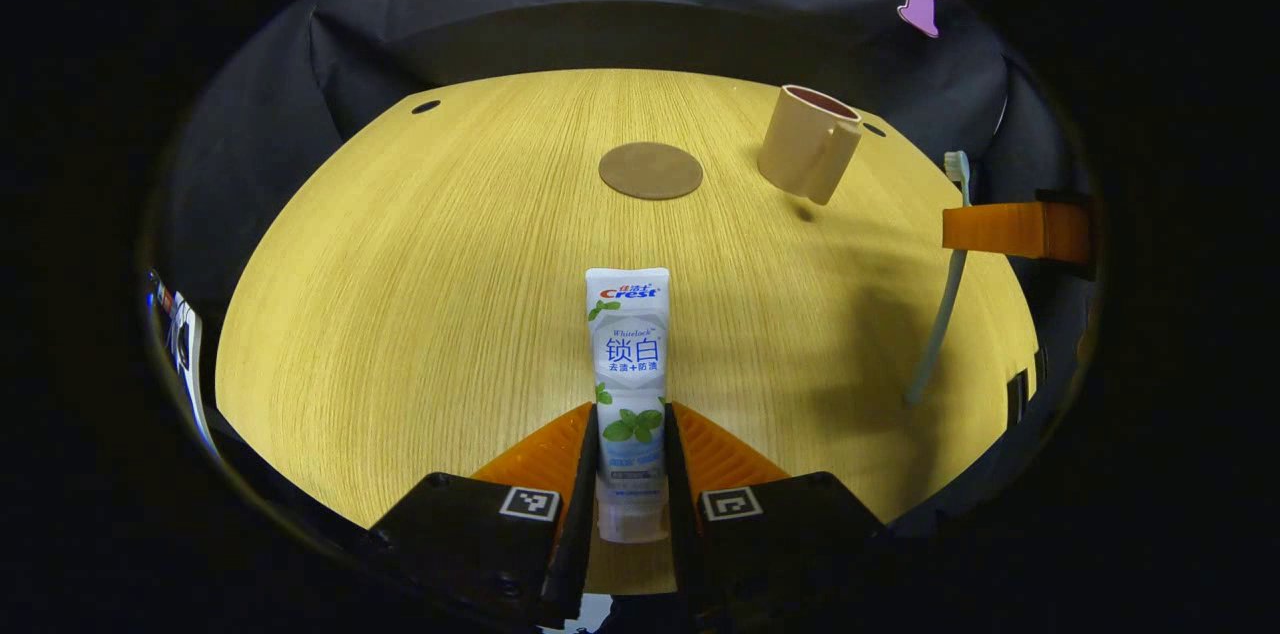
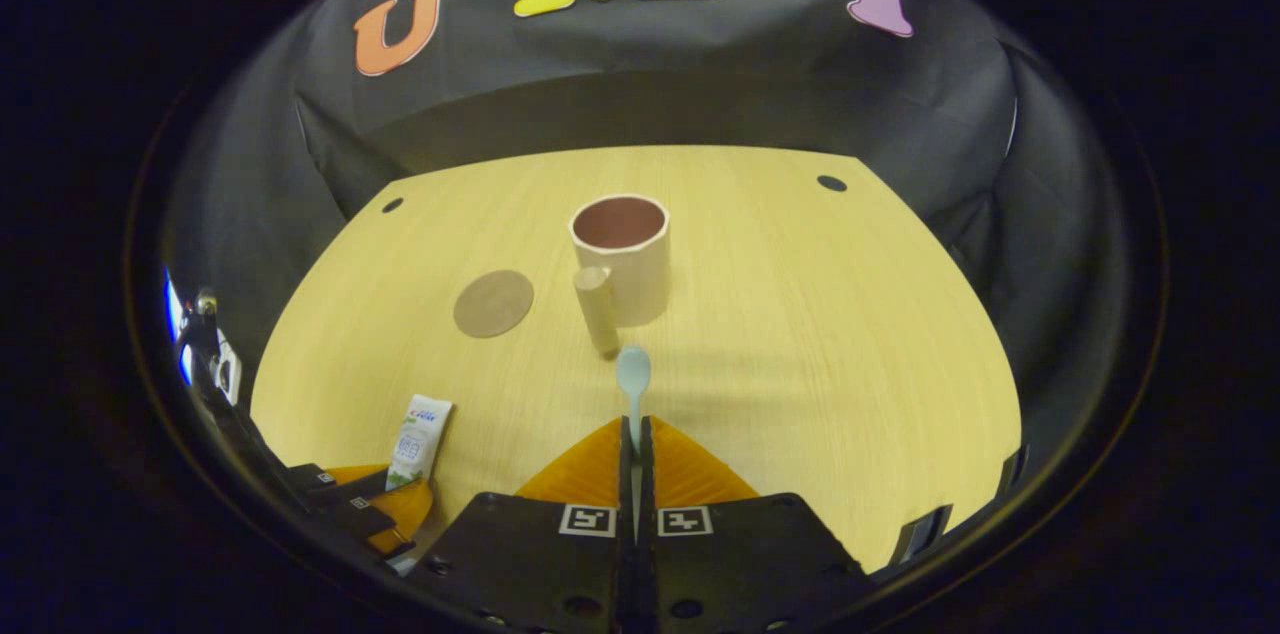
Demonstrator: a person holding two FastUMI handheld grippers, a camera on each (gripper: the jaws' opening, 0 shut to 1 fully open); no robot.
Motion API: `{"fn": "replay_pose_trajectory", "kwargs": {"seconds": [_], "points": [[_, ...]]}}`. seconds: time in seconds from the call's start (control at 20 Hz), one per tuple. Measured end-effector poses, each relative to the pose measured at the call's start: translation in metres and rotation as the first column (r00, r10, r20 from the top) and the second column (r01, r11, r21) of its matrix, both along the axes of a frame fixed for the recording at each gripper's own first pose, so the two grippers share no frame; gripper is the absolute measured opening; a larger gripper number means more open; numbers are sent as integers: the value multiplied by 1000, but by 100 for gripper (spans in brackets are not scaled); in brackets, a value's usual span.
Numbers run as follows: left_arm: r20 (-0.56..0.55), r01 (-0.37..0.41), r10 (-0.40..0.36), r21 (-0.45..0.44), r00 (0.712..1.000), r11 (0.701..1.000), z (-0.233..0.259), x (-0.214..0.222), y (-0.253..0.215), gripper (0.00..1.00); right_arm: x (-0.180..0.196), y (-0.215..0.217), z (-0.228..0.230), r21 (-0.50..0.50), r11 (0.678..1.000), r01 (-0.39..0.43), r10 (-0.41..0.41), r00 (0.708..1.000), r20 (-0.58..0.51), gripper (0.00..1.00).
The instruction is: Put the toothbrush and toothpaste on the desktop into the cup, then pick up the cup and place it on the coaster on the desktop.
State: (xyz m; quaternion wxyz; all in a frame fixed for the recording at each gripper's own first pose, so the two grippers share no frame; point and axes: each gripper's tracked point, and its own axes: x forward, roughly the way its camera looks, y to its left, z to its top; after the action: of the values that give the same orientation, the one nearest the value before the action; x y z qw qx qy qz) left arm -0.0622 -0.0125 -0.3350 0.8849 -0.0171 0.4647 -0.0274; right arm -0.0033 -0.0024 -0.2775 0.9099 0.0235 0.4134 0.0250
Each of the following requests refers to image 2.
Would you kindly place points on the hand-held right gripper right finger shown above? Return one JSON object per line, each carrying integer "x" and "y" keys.
{"x": 740, "y": 554}

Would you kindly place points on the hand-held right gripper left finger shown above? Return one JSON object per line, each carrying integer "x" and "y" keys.
{"x": 530, "y": 554}

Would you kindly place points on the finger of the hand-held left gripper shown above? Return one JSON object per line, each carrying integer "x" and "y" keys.
{"x": 360, "y": 514}
{"x": 340, "y": 484}

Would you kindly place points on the white toothpaste tube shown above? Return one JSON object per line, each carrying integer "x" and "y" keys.
{"x": 420, "y": 439}

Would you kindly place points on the pale green toothbrush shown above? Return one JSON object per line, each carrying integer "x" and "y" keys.
{"x": 633, "y": 372}

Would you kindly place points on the round brown coaster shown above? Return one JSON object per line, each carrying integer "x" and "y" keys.
{"x": 493, "y": 304}

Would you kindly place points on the black backdrop cloth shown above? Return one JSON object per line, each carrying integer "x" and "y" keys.
{"x": 650, "y": 74}

